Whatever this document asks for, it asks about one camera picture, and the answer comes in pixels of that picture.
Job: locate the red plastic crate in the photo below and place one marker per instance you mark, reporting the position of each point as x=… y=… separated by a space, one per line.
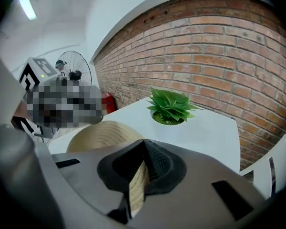
x=108 y=104

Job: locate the person's left forearm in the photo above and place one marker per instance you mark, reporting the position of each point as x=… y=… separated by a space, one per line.
x=20 y=110

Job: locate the black standing fan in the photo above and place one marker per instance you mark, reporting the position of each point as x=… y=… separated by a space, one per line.
x=83 y=65

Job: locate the green potted plant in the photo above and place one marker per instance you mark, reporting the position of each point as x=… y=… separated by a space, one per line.
x=169 y=104

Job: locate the white table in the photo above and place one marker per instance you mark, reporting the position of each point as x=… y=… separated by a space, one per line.
x=205 y=139

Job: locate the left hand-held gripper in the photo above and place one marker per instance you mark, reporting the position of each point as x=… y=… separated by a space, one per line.
x=31 y=75

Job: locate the ceiling light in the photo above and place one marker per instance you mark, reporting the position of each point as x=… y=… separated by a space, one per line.
x=27 y=6

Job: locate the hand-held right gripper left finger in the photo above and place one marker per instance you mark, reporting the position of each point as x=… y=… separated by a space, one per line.
x=85 y=170

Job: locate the white chair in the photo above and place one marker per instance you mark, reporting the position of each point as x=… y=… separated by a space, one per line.
x=281 y=166

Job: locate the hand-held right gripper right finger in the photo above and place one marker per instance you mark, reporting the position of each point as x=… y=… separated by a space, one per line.
x=200 y=199

